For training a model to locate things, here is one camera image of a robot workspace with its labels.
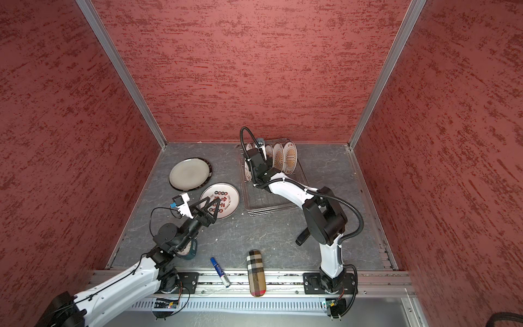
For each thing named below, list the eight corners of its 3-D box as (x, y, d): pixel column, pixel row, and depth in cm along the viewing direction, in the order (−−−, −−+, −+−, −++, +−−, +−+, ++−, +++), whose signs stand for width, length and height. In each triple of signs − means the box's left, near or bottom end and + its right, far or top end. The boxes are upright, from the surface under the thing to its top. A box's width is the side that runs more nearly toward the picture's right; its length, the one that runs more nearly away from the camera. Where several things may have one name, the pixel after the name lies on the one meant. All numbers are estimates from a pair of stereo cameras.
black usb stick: (299, 246, 85) (300, 244, 83) (294, 241, 87) (295, 238, 84) (310, 235, 89) (312, 232, 86) (305, 230, 90) (306, 227, 87)
